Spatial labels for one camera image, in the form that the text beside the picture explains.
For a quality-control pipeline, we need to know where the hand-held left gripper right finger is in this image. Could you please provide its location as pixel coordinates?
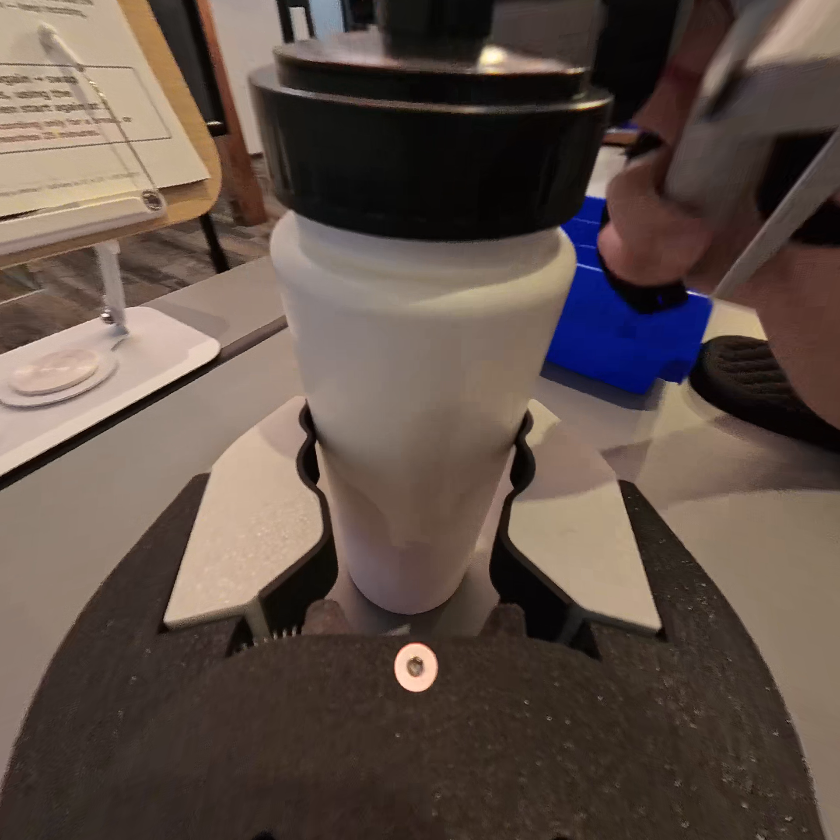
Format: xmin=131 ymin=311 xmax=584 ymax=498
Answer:
xmin=490 ymin=400 xmax=662 ymax=657

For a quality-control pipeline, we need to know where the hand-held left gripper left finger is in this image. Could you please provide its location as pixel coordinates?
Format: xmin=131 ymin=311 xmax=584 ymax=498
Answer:
xmin=163 ymin=397 xmax=339 ymax=651

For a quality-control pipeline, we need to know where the blue plastic bin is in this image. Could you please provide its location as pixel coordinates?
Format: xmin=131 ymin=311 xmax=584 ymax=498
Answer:
xmin=541 ymin=196 xmax=713 ymax=395

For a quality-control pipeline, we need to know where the white plastic bottle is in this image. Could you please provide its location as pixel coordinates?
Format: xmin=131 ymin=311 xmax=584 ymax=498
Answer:
xmin=269 ymin=210 xmax=578 ymax=616

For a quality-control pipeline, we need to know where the black bottle lid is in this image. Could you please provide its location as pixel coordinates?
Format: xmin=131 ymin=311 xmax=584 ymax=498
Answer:
xmin=248 ymin=0 xmax=614 ymax=240

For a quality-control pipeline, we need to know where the person's right forearm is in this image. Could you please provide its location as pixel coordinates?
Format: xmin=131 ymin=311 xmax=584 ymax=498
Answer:
xmin=715 ymin=243 xmax=840 ymax=421

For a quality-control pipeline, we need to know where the person's right hand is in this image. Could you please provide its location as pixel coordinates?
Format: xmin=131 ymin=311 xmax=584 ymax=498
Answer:
xmin=598 ymin=0 xmax=765 ymax=288

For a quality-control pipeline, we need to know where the instruction board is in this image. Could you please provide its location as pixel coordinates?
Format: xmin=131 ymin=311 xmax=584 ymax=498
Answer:
xmin=0 ymin=0 xmax=223 ymax=270

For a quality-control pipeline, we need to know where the wooden post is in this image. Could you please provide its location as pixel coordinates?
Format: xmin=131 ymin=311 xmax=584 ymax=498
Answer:
xmin=197 ymin=0 xmax=269 ymax=225

